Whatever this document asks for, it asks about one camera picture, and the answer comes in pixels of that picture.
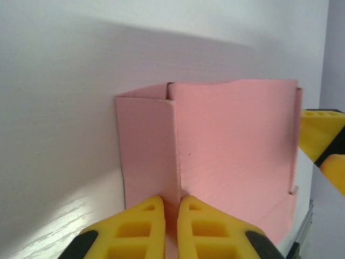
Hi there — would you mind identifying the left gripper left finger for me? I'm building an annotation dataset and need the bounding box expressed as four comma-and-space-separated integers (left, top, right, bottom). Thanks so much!
61, 195, 165, 259

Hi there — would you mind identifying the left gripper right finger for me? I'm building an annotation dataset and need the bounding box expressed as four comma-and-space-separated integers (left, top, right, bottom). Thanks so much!
176, 195, 286, 259

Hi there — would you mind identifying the pink paper box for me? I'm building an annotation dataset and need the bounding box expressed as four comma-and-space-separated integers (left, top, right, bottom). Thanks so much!
115, 79, 304, 259

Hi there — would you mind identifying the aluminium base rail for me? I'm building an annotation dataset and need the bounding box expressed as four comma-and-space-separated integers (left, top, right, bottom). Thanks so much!
277, 199, 315, 259

